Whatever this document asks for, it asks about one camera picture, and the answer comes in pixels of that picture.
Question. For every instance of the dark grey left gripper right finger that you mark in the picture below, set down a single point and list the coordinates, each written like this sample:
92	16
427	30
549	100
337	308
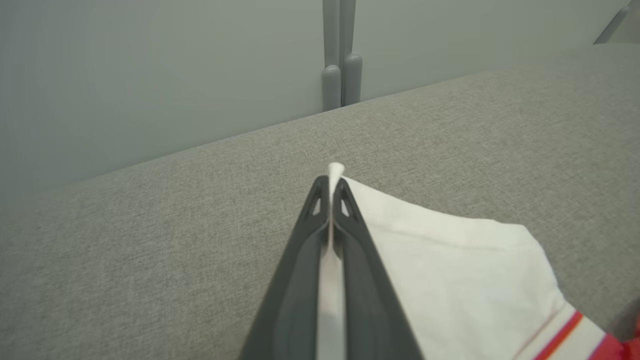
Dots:
370	300

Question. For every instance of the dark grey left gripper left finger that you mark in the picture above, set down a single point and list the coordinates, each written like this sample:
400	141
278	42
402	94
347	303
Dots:
290	300

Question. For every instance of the red jersey with white sleeves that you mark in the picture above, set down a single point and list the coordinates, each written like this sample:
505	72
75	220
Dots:
460	280

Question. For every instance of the grey fabric sofa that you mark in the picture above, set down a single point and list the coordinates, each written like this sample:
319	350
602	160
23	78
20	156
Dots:
150	240

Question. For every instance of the grey stand leg with caster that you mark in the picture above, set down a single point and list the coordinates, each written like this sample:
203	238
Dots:
612	25

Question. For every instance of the grey metal partition post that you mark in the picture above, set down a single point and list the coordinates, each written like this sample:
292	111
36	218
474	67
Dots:
340	50

